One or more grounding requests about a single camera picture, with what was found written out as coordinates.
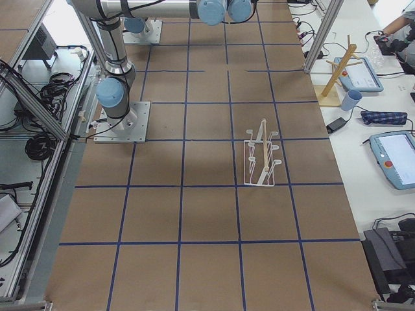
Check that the person forearm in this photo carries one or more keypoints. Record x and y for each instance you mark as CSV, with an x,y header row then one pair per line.
x,y
396,24

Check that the wooden cup stand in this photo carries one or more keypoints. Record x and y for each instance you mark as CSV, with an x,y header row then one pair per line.
x,y
325,95

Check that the blue cup on desk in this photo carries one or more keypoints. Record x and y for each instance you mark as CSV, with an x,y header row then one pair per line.
x,y
350,100

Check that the black power adapter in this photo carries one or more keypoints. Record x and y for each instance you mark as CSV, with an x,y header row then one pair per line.
x,y
336,125

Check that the dark plaid pouch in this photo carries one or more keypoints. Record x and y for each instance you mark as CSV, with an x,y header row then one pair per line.
x,y
381,117

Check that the far teach pendant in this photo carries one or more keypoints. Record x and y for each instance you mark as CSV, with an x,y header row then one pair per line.
x,y
360,77

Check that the teach pendant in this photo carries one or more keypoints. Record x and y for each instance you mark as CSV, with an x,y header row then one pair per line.
x,y
360,77
394,152

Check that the near teach pendant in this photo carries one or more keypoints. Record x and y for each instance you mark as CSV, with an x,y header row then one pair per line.
x,y
394,152

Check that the white wire cup rack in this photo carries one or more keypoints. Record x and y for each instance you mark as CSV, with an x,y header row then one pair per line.
x,y
259,163

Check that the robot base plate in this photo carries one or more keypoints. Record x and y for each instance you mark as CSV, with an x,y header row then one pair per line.
x,y
131,129

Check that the aluminium frame post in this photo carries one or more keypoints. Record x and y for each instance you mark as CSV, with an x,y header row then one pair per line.
x,y
324,28

